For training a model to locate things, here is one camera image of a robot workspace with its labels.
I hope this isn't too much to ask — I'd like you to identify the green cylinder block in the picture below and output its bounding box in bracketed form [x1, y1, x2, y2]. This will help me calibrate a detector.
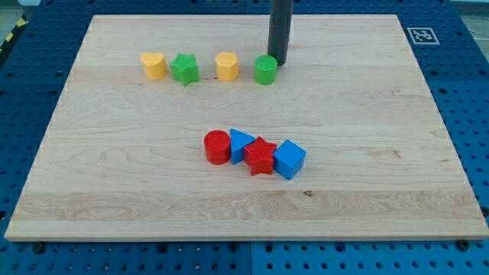
[254, 55, 277, 86]

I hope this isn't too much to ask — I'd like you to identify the blue triangle block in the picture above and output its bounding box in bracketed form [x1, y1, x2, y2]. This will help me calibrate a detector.
[230, 128, 255, 165]

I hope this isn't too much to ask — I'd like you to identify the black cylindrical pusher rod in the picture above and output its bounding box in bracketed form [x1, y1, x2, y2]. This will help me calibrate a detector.
[267, 0, 293, 66]

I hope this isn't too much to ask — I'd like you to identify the white fiducial marker tag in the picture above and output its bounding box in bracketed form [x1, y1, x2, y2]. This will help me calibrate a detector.
[407, 27, 439, 45]

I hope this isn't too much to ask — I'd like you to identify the red cylinder block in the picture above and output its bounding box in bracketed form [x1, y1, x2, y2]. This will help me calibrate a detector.
[204, 130, 231, 165]

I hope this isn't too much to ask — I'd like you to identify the blue cube block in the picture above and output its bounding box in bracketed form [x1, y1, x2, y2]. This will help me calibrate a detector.
[273, 140, 306, 180]

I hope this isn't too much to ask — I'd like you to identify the black bolt front left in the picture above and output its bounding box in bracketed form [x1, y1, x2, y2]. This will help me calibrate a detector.
[32, 242, 45, 254]

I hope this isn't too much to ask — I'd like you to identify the light wooden board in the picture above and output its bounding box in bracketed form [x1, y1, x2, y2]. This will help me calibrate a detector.
[5, 15, 488, 242]

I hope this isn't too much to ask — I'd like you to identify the black bolt front right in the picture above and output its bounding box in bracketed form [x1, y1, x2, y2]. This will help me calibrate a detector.
[455, 239, 471, 251]

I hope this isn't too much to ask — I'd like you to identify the green star block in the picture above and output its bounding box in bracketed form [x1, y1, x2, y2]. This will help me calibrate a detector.
[170, 53, 199, 86]

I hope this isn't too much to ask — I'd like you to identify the black bolt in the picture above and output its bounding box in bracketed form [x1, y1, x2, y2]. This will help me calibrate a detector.
[455, 239, 471, 251]
[32, 242, 45, 254]

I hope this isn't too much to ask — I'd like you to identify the yellow hexagon block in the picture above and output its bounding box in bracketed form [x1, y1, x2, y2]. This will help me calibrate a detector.
[215, 52, 239, 82]

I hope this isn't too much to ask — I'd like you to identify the red star block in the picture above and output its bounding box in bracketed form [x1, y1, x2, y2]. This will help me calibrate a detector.
[244, 136, 277, 176]

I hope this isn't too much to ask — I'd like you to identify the yellow heart block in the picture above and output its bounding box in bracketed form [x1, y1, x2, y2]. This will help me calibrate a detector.
[140, 52, 167, 81]

